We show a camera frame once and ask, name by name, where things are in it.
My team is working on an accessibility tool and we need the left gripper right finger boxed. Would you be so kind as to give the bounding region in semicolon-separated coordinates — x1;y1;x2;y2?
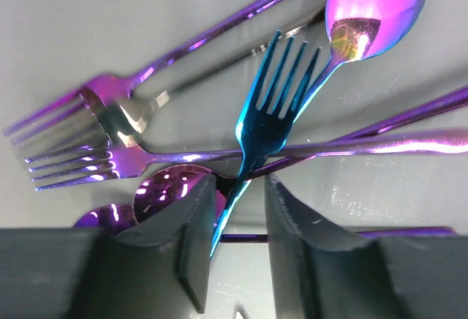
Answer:
265;176;467;318

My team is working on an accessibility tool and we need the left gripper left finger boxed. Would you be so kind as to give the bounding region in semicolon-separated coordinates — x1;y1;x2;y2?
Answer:
72;175;216;318

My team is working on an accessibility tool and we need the blue fork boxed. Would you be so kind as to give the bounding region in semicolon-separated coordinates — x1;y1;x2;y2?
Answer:
210;30;321;255

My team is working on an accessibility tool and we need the rainbow spoon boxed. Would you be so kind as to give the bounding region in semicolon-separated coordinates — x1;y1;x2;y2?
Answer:
299;0;426;112

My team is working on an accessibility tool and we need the purple spoon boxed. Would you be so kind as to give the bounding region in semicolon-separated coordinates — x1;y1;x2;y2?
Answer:
133;86;467;222
74;203;457;244

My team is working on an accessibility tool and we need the purple fork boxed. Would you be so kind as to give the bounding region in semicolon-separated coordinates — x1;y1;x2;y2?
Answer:
25;127;467;191
2;0;282;145

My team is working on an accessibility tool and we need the silver black fork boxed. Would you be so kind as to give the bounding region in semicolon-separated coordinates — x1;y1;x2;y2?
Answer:
78;7;326;148

